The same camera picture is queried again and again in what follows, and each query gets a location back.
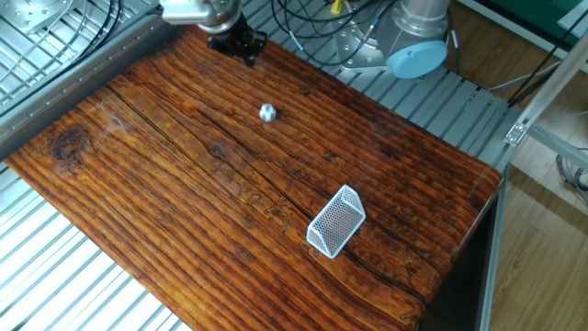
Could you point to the grey aluminium rail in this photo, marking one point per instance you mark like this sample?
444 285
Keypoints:
69 96

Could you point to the aluminium table edge profile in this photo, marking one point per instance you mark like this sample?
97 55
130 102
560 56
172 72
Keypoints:
494 248

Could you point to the silver corner bracket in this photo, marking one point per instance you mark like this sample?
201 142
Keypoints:
515 134

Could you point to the yellow connector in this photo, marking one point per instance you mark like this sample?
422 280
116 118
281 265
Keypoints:
336 6

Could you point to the silver plate with screw holes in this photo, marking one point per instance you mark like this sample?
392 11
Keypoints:
32 16

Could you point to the glossy brown wooden board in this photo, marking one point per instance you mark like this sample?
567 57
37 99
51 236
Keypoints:
229 207

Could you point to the small black white soccer ball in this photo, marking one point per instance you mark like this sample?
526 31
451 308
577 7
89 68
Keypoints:
267 112

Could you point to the slanted aluminium frame post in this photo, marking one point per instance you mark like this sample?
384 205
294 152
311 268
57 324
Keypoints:
551 83

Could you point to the green board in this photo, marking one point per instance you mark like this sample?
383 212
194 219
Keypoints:
537 14

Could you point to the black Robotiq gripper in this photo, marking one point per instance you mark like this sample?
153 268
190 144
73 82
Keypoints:
239 40

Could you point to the aluminium frame beam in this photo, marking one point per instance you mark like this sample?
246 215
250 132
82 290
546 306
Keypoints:
560 147

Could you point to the silver UR5 robot arm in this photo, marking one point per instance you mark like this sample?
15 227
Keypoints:
415 60

